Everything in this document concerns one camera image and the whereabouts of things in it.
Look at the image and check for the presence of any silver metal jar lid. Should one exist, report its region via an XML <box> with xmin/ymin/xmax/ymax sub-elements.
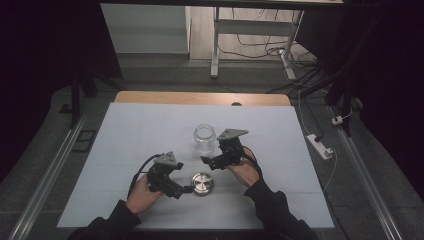
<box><xmin>190</xmin><ymin>171</ymin><xmax>215</xmax><ymax>197</ymax></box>

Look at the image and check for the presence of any metal floor rail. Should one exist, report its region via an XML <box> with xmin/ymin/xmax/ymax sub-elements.
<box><xmin>7</xmin><ymin>99</ymin><xmax>94</xmax><ymax>240</ymax></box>
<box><xmin>328</xmin><ymin>104</ymin><xmax>406</xmax><ymax>240</ymax></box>

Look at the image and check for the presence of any person's left hand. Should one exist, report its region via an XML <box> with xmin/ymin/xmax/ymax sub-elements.
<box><xmin>125</xmin><ymin>174</ymin><xmax>165</xmax><ymax>215</ymax></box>

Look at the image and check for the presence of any black curtain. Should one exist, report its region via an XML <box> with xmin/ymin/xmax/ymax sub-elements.
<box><xmin>0</xmin><ymin>0</ymin><xmax>123</xmax><ymax>183</ymax></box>
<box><xmin>294</xmin><ymin>0</ymin><xmax>424</xmax><ymax>201</ymax></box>

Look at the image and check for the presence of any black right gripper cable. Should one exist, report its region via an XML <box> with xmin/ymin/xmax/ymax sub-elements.
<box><xmin>241</xmin><ymin>145</ymin><xmax>265</xmax><ymax>179</ymax></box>

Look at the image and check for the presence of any tangle of black floor cables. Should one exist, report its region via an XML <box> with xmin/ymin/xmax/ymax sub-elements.
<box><xmin>218</xmin><ymin>8</ymin><xmax>331</xmax><ymax>96</ymax></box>

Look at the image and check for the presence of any black rectangular floor frame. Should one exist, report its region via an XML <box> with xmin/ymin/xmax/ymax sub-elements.
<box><xmin>72</xmin><ymin>129</ymin><xmax>98</xmax><ymax>154</ymax></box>

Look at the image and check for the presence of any white power strip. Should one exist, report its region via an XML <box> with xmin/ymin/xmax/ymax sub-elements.
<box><xmin>306</xmin><ymin>133</ymin><xmax>335</xmax><ymax>161</ymax></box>

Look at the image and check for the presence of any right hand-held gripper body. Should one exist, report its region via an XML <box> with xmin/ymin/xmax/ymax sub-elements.
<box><xmin>213</xmin><ymin>128</ymin><xmax>250</xmax><ymax>168</ymax></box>

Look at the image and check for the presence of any clear glass jar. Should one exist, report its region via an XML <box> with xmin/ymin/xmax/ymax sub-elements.
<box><xmin>193</xmin><ymin>123</ymin><xmax>217</xmax><ymax>158</ymax></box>

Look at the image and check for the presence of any wooden table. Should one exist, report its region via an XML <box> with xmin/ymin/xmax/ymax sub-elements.
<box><xmin>113</xmin><ymin>90</ymin><xmax>292</xmax><ymax>108</ymax></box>

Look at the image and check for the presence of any black metal stand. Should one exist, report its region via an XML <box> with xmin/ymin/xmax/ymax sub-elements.
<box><xmin>58</xmin><ymin>59</ymin><xmax>125</xmax><ymax>130</ymax></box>

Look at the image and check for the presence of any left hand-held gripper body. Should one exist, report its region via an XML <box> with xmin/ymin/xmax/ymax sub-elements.
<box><xmin>146</xmin><ymin>151</ymin><xmax>185</xmax><ymax>195</ymax></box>

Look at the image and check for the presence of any person's right hand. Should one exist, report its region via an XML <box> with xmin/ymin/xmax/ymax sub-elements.
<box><xmin>225</xmin><ymin>147</ymin><xmax>263</xmax><ymax>189</ymax></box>

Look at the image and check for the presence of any white foam sheet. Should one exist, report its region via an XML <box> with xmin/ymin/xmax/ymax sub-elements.
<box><xmin>56</xmin><ymin>102</ymin><xmax>336</xmax><ymax>231</ymax></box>

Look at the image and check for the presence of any white metal desk frame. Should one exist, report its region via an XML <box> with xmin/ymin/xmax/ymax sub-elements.
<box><xmin>209</xmin><ymin>5</ymin><xmax>305</xmax><ymax>82</ymax></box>

